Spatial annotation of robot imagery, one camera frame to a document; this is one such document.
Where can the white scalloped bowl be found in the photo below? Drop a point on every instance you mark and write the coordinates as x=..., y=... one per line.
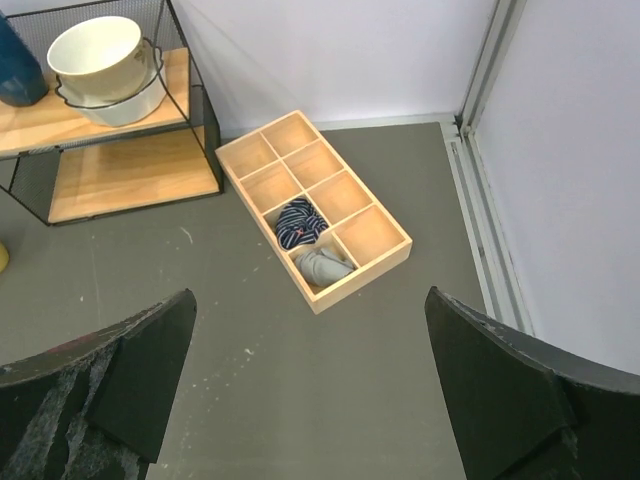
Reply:
x=128, y=110

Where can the yellow mug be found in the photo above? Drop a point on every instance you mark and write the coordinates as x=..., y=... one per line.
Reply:
x=4, y=257

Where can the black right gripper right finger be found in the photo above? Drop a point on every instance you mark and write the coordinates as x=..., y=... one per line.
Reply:
x=521, y=408

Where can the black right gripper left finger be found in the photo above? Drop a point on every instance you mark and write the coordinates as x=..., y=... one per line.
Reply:
x=97, y=407

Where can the dark blue mug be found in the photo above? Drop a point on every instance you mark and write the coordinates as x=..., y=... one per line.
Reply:
x=22, y=80

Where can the cream ceramic bowl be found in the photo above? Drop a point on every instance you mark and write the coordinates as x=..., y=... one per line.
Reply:
x=102, y=57

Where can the wooden compartment tray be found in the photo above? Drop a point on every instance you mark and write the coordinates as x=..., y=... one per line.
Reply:
x=289, y=158

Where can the navy striped rolled underwear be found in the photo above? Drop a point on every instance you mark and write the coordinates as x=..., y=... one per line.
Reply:
x=299, y=223

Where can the black wire wooden shelf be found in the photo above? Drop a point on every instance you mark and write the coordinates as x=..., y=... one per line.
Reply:
x=61, y=168

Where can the grey rolled underwear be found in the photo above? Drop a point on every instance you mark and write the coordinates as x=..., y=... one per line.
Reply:
x=322, y=267

